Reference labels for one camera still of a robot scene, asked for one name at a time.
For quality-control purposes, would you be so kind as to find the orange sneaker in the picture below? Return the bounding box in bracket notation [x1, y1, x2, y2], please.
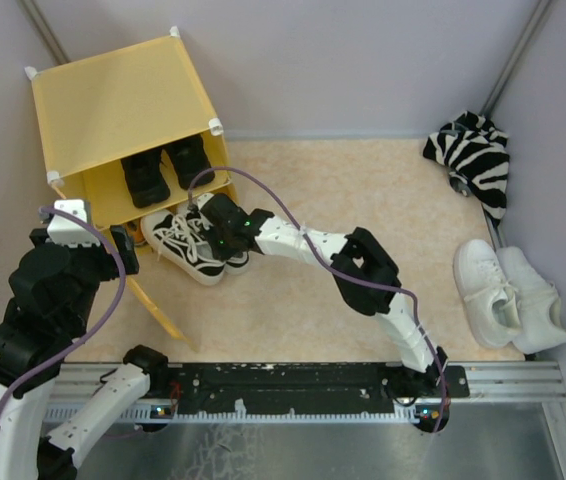
[127, 222, 147, 247]

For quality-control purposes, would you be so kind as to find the black white sneaker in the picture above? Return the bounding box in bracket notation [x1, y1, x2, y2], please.
[177, 202, 249, 275]
[140, 209, 225, 286]

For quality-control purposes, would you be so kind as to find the yellow cabinet door panel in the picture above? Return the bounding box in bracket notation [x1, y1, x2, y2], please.
[126, 277, 198, 352]

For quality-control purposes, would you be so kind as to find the black shoe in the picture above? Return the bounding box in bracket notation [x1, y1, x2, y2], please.
[121, 150, 171, 209]
[164, 135, 211, 190]

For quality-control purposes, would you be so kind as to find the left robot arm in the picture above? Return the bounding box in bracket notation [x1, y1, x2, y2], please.
[0, 225, 139, 479]

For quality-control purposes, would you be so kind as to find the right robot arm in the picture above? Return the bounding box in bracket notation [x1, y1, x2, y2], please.
[195, 194, 446, 396]

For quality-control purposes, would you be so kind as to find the yellow shoe cabinet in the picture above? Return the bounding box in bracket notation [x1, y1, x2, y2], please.
[24, 25, 239, 256]

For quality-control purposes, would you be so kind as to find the zebra striped cloth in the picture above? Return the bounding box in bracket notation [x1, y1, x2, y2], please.
[422, 111, 510, 223]

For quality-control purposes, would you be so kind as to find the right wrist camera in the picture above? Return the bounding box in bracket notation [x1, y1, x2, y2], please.
[188, 193, 214, 210]

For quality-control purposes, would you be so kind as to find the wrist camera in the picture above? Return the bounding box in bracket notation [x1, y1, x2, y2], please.
[38, 199, 102, 249]
[188, 193, 214, 210]

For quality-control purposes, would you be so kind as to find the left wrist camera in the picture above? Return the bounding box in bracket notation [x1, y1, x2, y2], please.
[38, 199, 102, 249]

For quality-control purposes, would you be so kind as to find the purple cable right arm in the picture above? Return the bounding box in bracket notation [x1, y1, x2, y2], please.
[187, 166, 452, 431]

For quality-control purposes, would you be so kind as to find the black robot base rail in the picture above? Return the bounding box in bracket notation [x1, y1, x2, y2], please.
[144, 362, 470, 433]

